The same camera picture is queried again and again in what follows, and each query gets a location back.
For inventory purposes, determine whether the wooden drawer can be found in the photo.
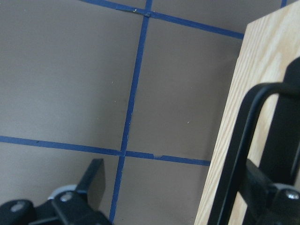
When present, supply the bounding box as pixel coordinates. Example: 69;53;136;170
195;1;300;225

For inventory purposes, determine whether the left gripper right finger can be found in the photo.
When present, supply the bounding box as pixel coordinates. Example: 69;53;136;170
243;159;300;225

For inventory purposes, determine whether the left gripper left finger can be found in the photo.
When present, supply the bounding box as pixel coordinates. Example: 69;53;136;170
48;159;106;225

